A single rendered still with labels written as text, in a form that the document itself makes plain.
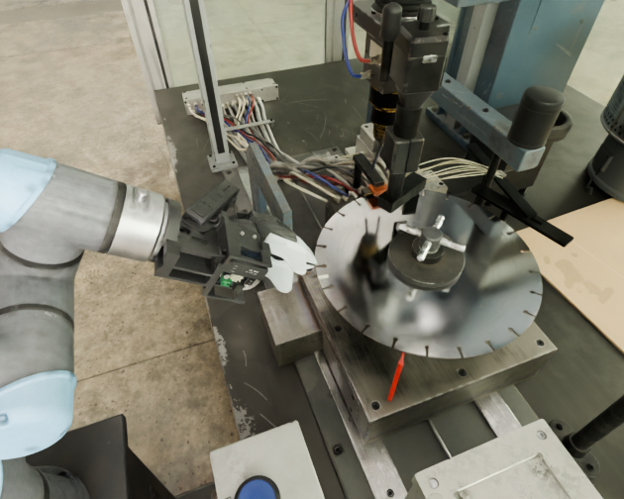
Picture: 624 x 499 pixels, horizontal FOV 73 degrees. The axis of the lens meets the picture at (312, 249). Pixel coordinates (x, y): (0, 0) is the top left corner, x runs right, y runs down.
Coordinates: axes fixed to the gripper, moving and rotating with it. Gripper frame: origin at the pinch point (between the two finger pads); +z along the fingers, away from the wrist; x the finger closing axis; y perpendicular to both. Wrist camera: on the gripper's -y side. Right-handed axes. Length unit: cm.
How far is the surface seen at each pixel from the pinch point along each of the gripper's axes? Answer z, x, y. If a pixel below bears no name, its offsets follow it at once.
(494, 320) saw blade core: 21.3, 8.9, 12.6
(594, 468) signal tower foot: 44, 0, 29
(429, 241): 14.0, 10.1, 1.4
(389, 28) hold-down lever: -6.0, 27.8, -5.9
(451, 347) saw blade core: 15.1, 4.8, 14.9
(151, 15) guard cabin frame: -19, -15, -110
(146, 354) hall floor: 13, -111, -53
